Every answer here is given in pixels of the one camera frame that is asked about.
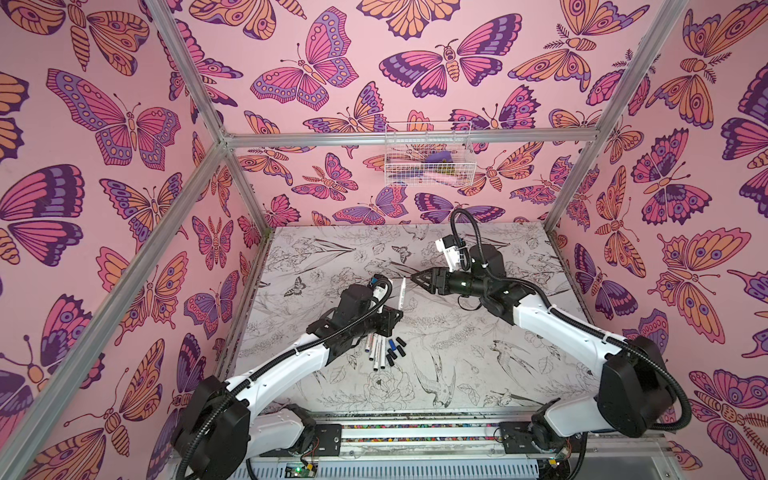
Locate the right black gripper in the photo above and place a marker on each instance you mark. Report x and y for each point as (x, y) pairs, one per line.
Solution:
(435, 282)

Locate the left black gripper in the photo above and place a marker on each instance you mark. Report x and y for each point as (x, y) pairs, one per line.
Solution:
(385, 316)

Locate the white pen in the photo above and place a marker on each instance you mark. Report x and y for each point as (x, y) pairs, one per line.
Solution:
(382, 351)
(375, 362)
(371, 345)
(402, 293)

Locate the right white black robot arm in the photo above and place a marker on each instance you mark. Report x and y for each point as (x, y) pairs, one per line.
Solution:
(636, 393)

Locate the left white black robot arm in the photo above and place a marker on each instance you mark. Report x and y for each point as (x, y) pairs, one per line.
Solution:
(224, 423)

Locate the green circuit board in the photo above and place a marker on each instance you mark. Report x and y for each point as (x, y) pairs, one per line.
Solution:
(300, 470)

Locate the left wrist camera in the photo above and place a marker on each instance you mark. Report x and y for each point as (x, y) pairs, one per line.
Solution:
(380, 286)

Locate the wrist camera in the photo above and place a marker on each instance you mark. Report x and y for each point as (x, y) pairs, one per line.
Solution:
(455, 252)
(380, 286)

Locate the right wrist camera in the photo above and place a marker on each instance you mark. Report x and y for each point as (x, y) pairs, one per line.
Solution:
(455, 252)

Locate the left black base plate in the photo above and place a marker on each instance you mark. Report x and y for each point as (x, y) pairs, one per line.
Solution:
(318, 440)

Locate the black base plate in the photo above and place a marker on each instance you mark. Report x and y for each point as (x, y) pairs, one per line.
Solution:
(526, 438)
(318, 440)

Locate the white wire basket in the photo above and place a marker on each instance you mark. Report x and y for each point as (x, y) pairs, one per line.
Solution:
(412, 164)

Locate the aluminium frame bar back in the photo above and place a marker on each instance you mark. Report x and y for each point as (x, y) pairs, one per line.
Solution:
(426, 137)

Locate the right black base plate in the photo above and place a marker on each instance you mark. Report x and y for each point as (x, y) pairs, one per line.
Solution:
(526, 438)

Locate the white slotted cable duct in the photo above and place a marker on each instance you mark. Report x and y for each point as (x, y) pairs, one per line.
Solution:
(400, 469)

